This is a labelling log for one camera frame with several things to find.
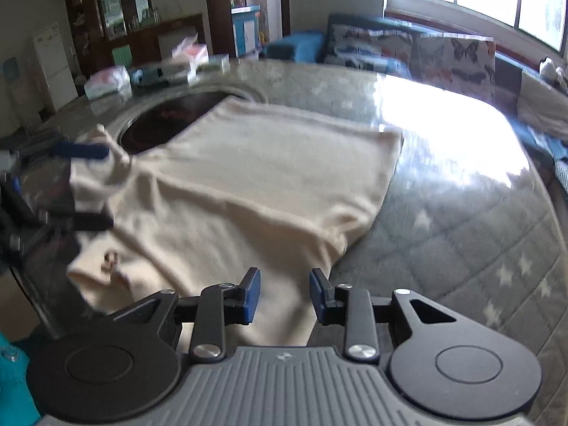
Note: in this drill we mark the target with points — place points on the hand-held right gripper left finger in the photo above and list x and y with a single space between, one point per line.
252 295

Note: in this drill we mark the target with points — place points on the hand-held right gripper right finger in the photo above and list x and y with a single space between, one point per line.
317 297

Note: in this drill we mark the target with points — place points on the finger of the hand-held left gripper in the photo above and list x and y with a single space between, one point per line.
91 222
82 151

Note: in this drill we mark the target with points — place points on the cream shirt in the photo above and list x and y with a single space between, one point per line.
248 173

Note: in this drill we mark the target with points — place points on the white tissue packet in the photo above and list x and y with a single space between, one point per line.
108 82

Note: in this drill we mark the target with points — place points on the white refrigerator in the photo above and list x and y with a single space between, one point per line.
54 69

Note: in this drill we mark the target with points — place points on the dark wooden cabinet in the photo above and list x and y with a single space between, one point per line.
133 22

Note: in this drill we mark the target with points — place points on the grey star quilted table cover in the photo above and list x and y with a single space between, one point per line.
443 239

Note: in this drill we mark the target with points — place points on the pink white box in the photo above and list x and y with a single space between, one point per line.
191 55

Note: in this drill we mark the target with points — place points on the teal cloth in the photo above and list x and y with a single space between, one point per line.
13 381

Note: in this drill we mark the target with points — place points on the blue white small cabinet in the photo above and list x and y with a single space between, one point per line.
245 31

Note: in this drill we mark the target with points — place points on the blue sofa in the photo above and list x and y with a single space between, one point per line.
301 46

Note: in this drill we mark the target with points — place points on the butterfly print cushion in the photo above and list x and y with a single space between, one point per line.
368 49
457 64

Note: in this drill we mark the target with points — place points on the white object on sofa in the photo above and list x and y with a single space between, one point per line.
552 70

